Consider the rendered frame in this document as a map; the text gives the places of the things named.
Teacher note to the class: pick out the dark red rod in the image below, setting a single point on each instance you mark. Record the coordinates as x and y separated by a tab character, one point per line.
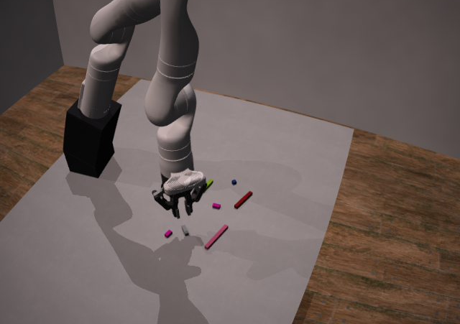
246	197

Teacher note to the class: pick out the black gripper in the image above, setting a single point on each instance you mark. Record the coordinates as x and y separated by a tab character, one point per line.
173	203

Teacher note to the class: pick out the lime green rod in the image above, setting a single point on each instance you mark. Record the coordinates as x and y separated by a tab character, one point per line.
209	183

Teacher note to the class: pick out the pink rod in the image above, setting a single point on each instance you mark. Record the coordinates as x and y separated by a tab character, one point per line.
216	237

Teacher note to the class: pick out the grey rod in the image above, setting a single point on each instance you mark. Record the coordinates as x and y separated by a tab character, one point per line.
185	230

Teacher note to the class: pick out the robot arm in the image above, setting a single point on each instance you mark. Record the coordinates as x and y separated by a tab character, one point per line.
179	46

